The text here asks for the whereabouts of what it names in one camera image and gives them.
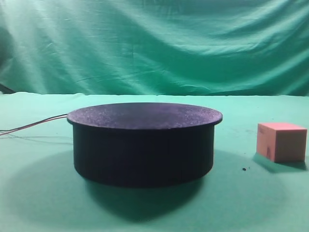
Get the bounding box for pink cube block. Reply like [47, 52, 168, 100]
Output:
[256, 122, 308, 163]

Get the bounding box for black round turntable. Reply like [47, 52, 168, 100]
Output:
[67, 102, 223, 188]

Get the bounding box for green backdrop cloth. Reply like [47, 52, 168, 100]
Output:
[0, 0, 309, 96]

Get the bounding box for green table cloth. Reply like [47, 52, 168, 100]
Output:
[0, 92, 309, 232]

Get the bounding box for black wire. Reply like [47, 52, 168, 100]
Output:
[0, 113, 69, 132]

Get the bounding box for red wire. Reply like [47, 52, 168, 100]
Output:
[0, 115, 69, 139]

